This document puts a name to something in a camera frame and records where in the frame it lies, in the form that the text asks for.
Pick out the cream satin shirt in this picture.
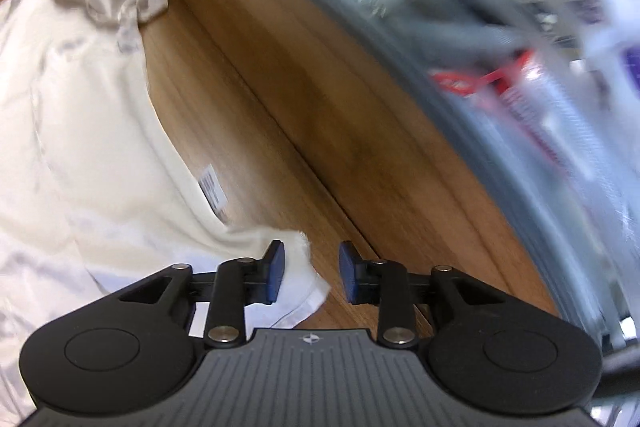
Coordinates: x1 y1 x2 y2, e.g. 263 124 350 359
1 0 330 426

